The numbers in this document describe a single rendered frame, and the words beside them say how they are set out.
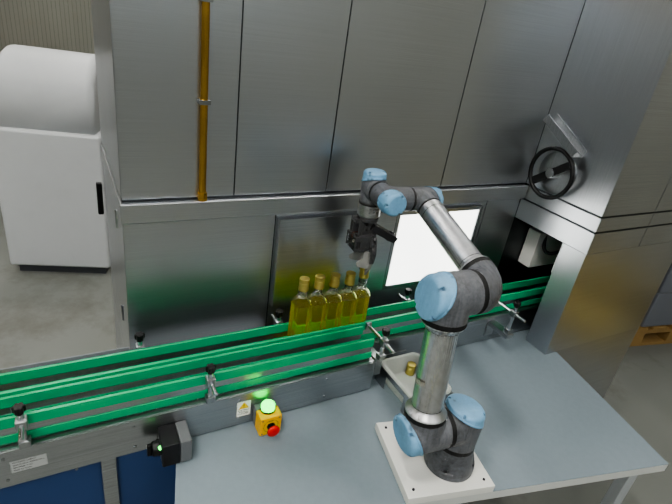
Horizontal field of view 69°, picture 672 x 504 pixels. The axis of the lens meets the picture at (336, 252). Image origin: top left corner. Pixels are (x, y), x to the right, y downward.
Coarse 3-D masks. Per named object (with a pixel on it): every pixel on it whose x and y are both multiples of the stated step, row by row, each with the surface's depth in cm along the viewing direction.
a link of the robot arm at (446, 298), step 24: (432, 288) 116; (456, 288) 115; (480, 288) 118; (432, 312) 116; (456, 312) 116; (480, 312) 121; (432, 336) 121; (456, 336) 122; (432, 360) 123; (432, 384) 125; (408, 408) 132; (432, 408) 128; (408, 432) 129; (432, 432) 129
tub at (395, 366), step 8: (384, 360) 177; (392, 360) 179; (400, 360) 181; (408, 360) 183; (416, 360) 184; (384, 368) 174; (392, 368) 181; (400, 368) 183; (416, 368) 184; (392, 376) 170; (400, 376) 182; (408, 376) 182; (400, 384) 167; (408, 384) 178; (448, 384) 170; (408, 392) 164; (448, 392) 167
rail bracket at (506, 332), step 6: (516, 300) 197; (504, 306) 202; (516, 306) 195; (510, 312) 198; (516, 312) 196; (510, 318) 199; (522, 318) 194; (492, 324) 206; (498, 324) 207; (510, 324) 200; (486, 330) 210; (492, 330) 212; (498, 330) 204; (504, 330) 202; (510, 330) 201; (504, 336) 201; (510, 336) 201
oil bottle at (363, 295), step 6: (354, 288) 172; (360, 288) 171; (366, 288) 172; (360, 294) 170; (366, 294) 171; (360, 300) 171; (366, 300) 172; (360, 306) 172; (366, 306) 174; (354, 312) 173; (360, 312) 174; (366, 312) 175; (354, 318) 174; (360, 318) 175
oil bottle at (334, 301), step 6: (324, 294) 167; (330, 294) 165; (336, 294) 166; (330, 300) 164; (336, 300) 165; (330, 306) 165; (336, 306) 166; (330, 312) 167; (336, 312) 168; (330, 318) 168; (336, 318) 169; (324, 324) 169; (330, 324) 169; (336, 324) 170
